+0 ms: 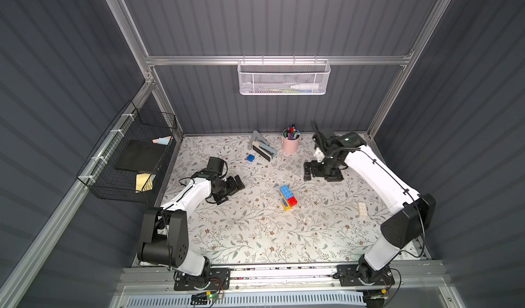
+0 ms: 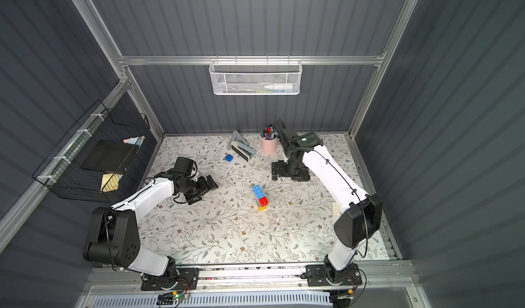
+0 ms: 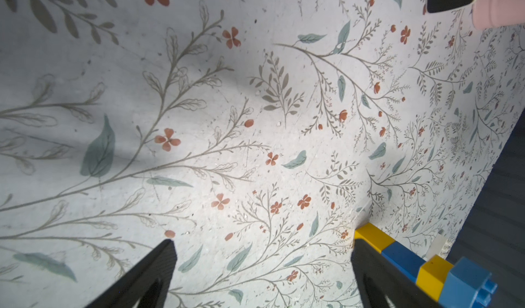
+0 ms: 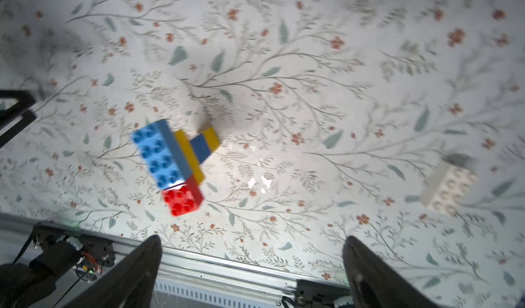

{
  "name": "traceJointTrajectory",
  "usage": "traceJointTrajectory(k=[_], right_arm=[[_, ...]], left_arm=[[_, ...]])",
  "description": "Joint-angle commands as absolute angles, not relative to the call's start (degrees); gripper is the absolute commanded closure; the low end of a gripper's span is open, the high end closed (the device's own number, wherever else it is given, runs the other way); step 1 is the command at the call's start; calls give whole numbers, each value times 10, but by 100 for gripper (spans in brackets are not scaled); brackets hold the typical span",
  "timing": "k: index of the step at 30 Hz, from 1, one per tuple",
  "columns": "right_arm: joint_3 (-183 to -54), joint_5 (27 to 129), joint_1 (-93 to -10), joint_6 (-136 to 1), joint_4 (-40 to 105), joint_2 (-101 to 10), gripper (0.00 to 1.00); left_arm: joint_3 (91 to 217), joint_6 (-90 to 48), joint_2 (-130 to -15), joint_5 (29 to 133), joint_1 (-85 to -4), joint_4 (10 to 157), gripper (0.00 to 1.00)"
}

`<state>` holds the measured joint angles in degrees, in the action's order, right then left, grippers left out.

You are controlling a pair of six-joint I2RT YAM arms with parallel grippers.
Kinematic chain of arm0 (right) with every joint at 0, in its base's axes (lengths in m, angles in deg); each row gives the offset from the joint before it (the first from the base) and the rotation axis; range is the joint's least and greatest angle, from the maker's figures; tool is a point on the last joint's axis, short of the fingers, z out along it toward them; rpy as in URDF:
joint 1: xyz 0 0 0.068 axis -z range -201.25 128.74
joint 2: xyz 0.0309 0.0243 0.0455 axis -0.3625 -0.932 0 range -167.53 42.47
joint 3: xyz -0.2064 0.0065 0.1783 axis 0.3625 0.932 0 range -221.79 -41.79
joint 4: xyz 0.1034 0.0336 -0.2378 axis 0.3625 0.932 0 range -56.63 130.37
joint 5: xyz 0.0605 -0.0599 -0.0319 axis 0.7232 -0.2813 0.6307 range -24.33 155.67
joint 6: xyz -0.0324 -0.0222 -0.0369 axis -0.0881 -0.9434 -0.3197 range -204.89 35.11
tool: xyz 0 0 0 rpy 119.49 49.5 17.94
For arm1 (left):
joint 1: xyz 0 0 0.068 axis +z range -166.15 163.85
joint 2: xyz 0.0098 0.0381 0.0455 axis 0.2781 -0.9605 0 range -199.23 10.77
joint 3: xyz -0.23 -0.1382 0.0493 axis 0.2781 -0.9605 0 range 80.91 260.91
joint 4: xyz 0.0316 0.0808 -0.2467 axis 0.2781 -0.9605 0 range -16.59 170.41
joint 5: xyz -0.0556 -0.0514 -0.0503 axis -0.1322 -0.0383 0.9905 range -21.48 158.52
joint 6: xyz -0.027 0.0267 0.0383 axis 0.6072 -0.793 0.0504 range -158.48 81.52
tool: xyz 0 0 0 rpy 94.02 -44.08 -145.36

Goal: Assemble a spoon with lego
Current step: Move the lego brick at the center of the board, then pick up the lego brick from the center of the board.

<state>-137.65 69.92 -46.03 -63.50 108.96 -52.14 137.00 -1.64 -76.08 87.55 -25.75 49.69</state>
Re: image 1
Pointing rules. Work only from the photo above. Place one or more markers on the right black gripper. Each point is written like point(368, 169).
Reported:
point(318, 170)

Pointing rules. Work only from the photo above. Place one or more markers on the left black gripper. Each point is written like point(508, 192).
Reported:
point(230, 184)

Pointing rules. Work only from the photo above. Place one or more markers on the light blue lego brick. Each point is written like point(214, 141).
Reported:
point(286, 192)

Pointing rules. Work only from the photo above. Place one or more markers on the small red lego brick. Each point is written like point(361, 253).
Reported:
point(292, 202)

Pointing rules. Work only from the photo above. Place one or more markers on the white lego plate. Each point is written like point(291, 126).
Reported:
point(363, 210)

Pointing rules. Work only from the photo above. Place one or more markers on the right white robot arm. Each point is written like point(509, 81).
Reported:
point(411, 211)

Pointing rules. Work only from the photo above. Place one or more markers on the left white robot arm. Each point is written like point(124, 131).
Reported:
point(164, 236)

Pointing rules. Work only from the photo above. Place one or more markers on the pens in cup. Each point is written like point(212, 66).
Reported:
point(291, 133)

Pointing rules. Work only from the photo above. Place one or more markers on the pink pen cup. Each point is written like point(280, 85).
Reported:
point(290, 147)

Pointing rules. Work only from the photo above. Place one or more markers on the grey stapler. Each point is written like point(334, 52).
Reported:
point(261, 146)

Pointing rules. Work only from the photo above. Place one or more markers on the white tube in basket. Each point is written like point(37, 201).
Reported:
point(305, 87)

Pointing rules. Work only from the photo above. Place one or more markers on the pastel eraser block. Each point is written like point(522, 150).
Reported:
point(163, 140)

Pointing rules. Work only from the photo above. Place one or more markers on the yellow sticky notes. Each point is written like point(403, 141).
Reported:
point(144, 182)

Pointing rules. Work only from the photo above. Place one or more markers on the black notebook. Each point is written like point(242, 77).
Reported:
point(141, 157)

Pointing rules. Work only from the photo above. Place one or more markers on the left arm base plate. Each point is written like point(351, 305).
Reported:
point(201, 278)

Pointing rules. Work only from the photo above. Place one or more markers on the black wire basket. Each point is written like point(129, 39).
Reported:
point(142, 124)

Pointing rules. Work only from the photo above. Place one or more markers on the white wire mesh basket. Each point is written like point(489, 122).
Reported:
point(274, 76)

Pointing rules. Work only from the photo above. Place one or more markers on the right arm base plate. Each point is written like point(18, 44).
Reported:
point(361, 275)

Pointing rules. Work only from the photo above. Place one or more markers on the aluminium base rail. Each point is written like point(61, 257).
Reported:
point(296, 276)

